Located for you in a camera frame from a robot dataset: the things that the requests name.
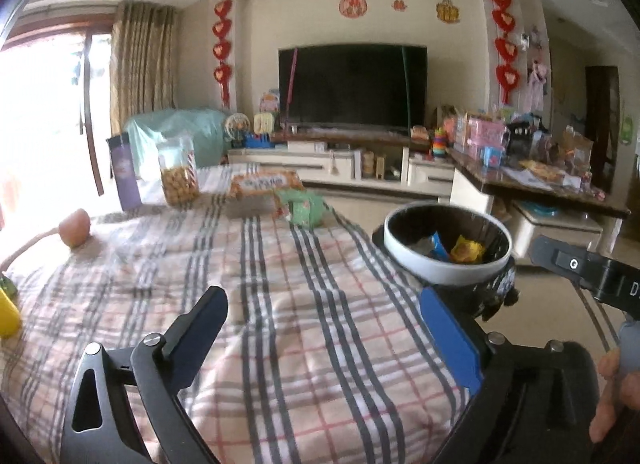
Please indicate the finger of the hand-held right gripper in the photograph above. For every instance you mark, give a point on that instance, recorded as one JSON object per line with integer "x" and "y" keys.
{"x": 565, "y": 261}

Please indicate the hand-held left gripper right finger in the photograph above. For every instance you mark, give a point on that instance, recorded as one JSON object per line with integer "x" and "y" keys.
{"x": 450, "y": 339}

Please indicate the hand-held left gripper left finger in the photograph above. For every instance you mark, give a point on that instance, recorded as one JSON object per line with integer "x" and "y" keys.
{"x": 197, "y": 329}

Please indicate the white and black trash bin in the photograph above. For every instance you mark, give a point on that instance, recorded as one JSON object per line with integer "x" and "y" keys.
{"x": 440, "y": 274}

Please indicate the small yellow box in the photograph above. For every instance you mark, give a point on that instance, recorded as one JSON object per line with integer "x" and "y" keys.
{"x": 467, "y": 250}

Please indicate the blue snack wrapper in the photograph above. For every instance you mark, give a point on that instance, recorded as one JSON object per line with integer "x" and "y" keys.
{"x": 440, "y": 246}

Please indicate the person's right hand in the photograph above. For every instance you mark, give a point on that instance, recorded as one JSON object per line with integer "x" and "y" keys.
{"x": 615, "y": 394}

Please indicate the white low cabinet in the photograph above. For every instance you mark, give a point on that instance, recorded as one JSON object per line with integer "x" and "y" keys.
{"x": 550, "y": 229}

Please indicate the plaid tablecloth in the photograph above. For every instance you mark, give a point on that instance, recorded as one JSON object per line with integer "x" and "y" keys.
{"x": 280, "y": 304}

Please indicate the orange flat package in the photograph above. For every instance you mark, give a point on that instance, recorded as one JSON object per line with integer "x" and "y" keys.
{"x": 542, "y": 169}

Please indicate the marble top side table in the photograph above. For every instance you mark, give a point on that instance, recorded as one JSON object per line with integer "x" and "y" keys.
{"x": 480, "y": 179}

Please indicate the dark wooden door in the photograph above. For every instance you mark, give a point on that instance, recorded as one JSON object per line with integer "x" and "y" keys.
{"x": 602, "y": 129}

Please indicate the pink toy box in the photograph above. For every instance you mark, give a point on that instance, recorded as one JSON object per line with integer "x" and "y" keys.
{"x": 485, "y": 138}

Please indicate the clear cookie jar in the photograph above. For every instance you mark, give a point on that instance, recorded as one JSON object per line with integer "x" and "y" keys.
{"x": 179, "y": 179}

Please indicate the red apple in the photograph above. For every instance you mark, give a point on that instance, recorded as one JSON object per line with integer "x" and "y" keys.
{"x": 75, "y": 228}

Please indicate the orange biscuit box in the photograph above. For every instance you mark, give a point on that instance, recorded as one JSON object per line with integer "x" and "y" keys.
{"x": 262, "y": 184}

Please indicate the purple water bottle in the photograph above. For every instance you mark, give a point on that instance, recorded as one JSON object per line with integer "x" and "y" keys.
{"x": 125, "y": 174}

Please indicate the yellow ribbed plastic cup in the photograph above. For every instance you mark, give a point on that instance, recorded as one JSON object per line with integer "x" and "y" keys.
{"x": 9, "y": 314}

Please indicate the white television cabinet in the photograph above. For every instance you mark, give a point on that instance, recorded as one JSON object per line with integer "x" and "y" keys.
{"x": 310, "y": 164}

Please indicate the sofa with teal cover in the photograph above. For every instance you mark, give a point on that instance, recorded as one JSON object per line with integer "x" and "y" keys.
{"x": 170, "y": 129}

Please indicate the ferris wheel toy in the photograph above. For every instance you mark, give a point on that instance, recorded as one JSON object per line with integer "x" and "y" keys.
{"x": 236, "y": 130}

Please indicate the yellow toy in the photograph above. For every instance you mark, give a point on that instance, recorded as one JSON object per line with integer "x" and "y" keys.
{"x": 263, "y": 123}

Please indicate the pink picture toy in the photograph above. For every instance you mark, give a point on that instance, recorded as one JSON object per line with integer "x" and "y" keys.
{"x": 269, "y": 100}

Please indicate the beige patterned curtain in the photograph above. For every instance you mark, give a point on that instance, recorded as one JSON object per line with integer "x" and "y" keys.
{"x": 142, "y": 64}

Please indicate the black flat television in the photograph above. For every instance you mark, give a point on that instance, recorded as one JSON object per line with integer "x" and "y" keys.
{"x": 350, "y": 87}

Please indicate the brown balcony door frame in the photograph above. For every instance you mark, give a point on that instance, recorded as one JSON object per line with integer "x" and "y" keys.
{"x": 92, "y": 109}

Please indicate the yellow doll wall sticker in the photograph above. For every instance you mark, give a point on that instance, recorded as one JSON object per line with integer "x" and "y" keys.
{"x": 448, "y": 10}

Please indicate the small red wall sticker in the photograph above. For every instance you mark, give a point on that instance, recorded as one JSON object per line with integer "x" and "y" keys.
{"x": 399, "y": 5}

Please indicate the round red wall sticker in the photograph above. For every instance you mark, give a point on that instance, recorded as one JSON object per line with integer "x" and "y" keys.
{"x": 351, "y": 5}

